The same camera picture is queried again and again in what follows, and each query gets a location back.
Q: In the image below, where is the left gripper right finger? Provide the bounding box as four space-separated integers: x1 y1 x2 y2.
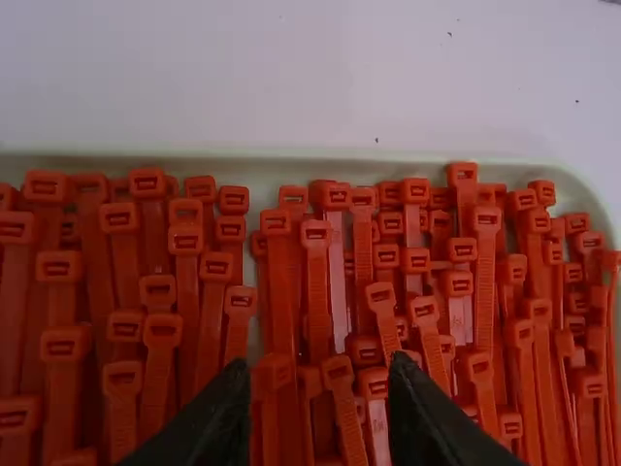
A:
386 349 530 466

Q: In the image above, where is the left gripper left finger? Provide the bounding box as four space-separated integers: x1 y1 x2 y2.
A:
118 357 253 466

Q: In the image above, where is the pale tray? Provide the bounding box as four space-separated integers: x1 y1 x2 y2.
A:
0 143 621 466

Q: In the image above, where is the row of orange cable ties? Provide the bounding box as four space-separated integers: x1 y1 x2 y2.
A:
0 161 621 466

